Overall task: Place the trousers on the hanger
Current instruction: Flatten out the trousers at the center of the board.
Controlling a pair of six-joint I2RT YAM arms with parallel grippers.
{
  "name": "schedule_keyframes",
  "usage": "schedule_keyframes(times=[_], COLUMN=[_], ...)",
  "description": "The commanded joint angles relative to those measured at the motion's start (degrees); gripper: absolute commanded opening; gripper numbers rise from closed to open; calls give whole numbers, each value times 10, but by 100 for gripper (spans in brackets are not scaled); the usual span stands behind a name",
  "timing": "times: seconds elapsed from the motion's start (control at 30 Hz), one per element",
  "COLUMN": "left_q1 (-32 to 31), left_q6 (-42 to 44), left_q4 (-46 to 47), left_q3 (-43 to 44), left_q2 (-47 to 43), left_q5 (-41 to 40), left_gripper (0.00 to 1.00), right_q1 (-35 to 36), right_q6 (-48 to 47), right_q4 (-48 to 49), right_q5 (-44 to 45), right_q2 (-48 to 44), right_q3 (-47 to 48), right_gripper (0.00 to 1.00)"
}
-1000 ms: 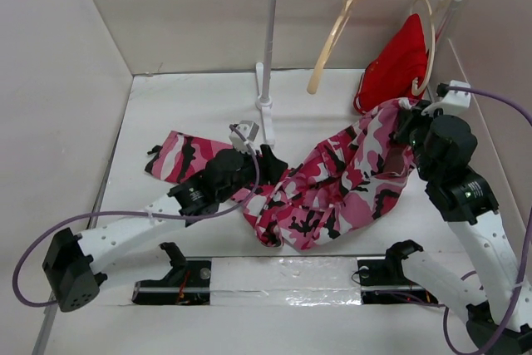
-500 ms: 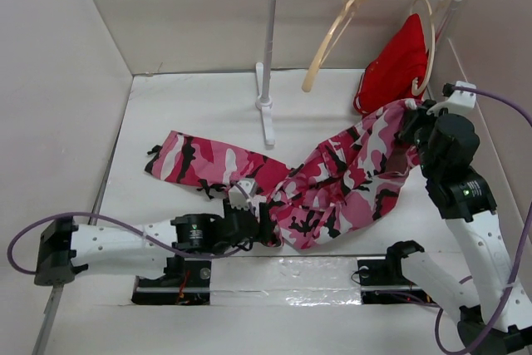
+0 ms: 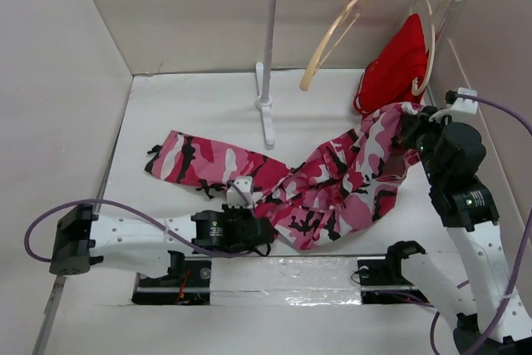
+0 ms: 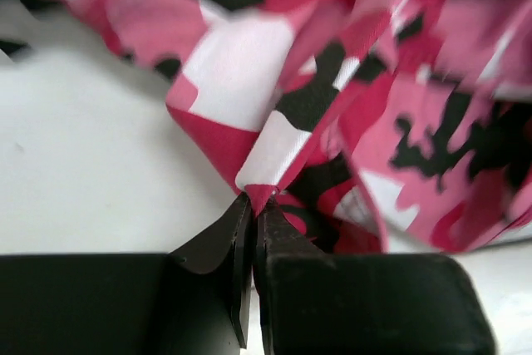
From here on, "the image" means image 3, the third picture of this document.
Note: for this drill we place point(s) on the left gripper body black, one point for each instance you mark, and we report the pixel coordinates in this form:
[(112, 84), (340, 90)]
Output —
[(233, 213)]

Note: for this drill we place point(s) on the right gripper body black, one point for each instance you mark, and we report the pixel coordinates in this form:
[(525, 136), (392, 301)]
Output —
[(423, 134)]

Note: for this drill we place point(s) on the pink camouflage trousers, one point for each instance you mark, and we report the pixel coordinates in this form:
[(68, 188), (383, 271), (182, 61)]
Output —
[(344, 186)]

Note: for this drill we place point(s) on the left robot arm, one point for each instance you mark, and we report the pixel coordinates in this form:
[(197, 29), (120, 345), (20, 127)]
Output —
[(155, 248)]

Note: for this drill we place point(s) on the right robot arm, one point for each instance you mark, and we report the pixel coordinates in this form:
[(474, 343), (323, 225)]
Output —
[(493, 320)]

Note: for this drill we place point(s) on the wooden hanger with red garment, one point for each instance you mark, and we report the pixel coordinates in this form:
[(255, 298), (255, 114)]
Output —
[(427, 18)]

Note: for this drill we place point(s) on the silver tape strip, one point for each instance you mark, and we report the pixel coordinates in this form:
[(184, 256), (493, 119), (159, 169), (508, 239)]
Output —
[(284, 281)]

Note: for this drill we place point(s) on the red garment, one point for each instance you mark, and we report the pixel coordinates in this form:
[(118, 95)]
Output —
[(388, 79)]

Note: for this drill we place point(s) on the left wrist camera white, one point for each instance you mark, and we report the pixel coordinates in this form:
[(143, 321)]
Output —
[(241, 192)]

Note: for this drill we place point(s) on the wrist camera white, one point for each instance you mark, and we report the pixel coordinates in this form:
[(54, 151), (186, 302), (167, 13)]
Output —
[(461, 106), (241, 192)]

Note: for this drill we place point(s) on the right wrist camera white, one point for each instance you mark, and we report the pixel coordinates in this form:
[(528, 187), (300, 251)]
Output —
[(461, 106)]

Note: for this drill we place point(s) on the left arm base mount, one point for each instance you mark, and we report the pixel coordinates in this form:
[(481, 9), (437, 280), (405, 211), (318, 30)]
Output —
[(186, 283)]

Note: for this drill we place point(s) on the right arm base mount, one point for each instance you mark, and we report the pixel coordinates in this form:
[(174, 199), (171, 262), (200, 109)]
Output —
[(380, 280)]

